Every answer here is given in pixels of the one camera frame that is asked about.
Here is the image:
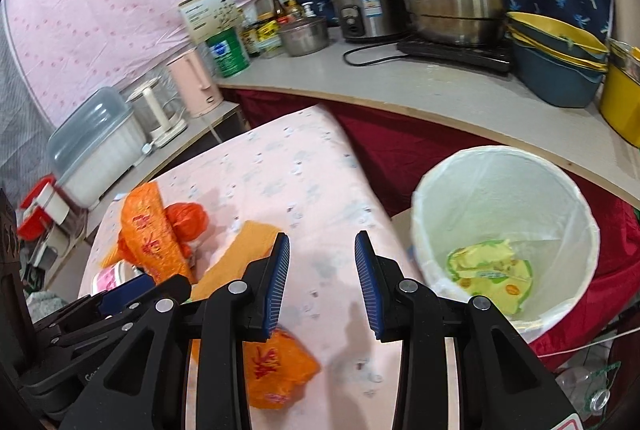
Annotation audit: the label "pink floral paper cup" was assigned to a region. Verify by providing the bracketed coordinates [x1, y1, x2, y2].
[91, 260, 142, 295]

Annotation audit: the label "orange bag with red characters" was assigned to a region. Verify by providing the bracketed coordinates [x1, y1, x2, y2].
[100, 182, 195, 284]

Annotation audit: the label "red-orange plastic bag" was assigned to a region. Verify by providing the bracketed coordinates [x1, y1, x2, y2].
[165, 203, 209, 259]

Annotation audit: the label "yellow-green snack wrapper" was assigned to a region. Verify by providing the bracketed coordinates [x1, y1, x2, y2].
[446, 239, 534, 317]

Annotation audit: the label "orange corrugated wrapper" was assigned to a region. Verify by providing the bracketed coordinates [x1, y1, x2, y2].
[190, 221, 280, 301]

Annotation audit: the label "white-lined trash bin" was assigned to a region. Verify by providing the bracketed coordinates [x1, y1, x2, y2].
[411, 145, 601, 342]

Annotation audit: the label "red plastic basket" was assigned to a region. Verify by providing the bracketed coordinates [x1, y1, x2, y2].
[17, 175, 70, 242]

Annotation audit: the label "white dish container blue lid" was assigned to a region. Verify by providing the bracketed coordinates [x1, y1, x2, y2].
[47, 87, 146, 209]

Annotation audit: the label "white glass kettle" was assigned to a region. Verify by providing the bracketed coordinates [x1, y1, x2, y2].
[127, 77, 188, 149]

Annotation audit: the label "pink electric kettle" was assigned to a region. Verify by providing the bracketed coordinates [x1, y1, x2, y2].
[167, 48, 224, 117]

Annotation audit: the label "green tin can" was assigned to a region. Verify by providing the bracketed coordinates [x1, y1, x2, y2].
[205, 27, 250, 78]

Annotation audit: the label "beige printed cardboard box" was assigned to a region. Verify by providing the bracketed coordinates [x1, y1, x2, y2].
[178, 0, 244, 44]

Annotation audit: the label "yellow label jar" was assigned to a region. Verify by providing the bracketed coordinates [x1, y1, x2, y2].
[255, 12, 283, 59]

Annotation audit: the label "yellow electric pot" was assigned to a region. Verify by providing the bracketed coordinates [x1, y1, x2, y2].
[599, 39, 640, 147]

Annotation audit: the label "small steel pot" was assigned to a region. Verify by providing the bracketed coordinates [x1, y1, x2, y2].
[279, 16, 330, 57]

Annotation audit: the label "dark sauce bottle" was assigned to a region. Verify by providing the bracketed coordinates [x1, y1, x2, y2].
[271, 0, 288, 24]

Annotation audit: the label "stacked yellow blue basins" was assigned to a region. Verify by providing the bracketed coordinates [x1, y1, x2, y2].
[506, 11, 610, 109]

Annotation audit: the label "black induction cooktop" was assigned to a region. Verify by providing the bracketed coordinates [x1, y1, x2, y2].
[396, 36, 512, 76]

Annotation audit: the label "steel rice cooker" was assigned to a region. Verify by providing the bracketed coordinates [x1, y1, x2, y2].
[331, 0, 407, 42]

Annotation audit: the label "black power cable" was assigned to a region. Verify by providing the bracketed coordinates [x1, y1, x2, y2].
[342, 41, 409, 68]

